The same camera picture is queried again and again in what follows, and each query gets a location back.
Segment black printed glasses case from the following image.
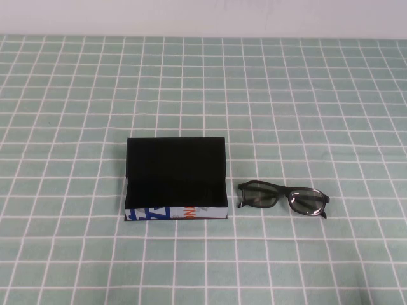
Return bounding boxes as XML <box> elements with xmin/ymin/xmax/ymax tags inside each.
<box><xmin>123</xmin><ymin>137</ymin><xmax>230</xmax><ymax>222</ymax></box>

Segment black framed glasses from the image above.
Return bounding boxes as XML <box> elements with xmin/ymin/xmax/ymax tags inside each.
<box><xmin>237</xmin><ymin>180</ymin><xmax>332</xmax><ymax>220</ymax></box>

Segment green white checkered tablecloth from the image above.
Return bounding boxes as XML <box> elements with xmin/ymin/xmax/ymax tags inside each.
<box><xmin>0</xmin><ymin>34</ymin><xmax>407</xmax><ymax>305</ymax></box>

